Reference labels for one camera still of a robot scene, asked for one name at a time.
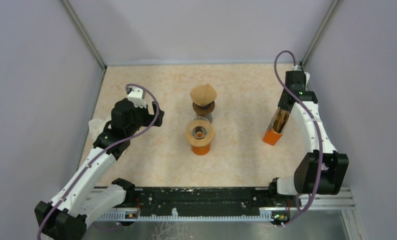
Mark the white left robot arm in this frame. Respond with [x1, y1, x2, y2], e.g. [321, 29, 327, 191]
[34, 97, 165, 240]

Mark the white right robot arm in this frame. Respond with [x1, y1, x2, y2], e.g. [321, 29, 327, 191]
[264, 70, 349, 206]

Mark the aluminium corner frame post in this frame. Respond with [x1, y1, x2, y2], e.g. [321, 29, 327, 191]
[300, 0, 344, 70]

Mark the coffee filter box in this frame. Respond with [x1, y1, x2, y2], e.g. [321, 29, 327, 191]
[262, 108, 290, 146]

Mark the brown paper coffee filter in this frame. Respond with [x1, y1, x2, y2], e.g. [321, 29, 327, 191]
[190, 84, 217, 107]

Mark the left aluminium frame post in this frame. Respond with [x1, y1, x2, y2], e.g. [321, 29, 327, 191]
[59, 0, 107, 70]

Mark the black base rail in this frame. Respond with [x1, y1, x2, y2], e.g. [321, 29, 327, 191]
[56, 186, 355, 222]

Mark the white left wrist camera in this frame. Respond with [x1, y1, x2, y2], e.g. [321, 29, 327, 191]
[125, 86, 147, 109]

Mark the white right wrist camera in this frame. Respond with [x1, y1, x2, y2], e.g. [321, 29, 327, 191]
[292, 64, 310, 81]

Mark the orange glass flask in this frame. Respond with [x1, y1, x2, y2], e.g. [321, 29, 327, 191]
[189, 128, 215, 156]

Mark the clear glass dripper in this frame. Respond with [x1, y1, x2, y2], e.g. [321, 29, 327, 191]
[186, 116, 211, 140]

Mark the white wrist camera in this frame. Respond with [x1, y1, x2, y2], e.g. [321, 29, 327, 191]
[292, 64, 310, 81]
[125, 86, 147, 109]

